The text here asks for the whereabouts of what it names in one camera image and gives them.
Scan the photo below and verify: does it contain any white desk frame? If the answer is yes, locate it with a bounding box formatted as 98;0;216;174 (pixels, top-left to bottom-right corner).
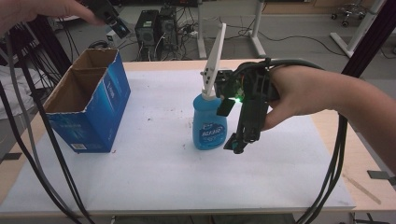
195;0;268;60
330;0;388;59

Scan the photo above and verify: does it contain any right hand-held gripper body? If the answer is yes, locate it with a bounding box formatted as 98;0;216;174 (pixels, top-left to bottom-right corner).
201;21;279;144

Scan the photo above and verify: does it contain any black tape patch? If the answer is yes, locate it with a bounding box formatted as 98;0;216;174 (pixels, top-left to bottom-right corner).
0;151;23;165
366;169;390;180

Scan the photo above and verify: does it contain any blue cardboard box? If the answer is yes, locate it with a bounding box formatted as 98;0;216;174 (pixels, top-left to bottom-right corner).
43;48;132;154

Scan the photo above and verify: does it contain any black metal stand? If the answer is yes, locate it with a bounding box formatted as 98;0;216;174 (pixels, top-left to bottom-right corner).
27;14;73;77
340;0;396;77

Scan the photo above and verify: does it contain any blue plastic bottle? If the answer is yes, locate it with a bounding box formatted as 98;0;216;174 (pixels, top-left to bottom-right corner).
191;90;229;151

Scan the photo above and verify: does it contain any person's left hand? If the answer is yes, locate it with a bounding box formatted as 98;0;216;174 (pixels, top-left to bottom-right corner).
0;0;106;35

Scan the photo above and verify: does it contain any grey cable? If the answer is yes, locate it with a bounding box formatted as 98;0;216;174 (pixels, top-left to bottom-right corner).
4;32;76;220

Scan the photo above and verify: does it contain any black computer tower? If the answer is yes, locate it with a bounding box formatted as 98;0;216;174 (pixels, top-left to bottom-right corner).
158;7;179;61
134;9;160;62

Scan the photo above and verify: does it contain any person's right hand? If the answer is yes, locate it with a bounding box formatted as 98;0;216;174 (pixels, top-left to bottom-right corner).
261;64;342;133

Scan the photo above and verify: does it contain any white cloth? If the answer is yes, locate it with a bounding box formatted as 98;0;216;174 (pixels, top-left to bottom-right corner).
0;64;42;121

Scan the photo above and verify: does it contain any office chair base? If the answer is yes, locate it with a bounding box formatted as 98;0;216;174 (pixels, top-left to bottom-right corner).
331;2;371;28

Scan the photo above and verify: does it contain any white foam mat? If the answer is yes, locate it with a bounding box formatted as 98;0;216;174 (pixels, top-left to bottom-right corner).
0;69;357;217

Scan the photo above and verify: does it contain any black cable bundle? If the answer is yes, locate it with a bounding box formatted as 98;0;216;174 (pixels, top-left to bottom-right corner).
264;57;349;224

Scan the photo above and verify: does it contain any thin black floor cable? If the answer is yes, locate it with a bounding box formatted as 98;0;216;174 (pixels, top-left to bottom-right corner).
222;17;347;58

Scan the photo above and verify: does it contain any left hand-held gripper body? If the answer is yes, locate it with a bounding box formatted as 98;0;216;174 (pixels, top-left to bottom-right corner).
82;0;132;40

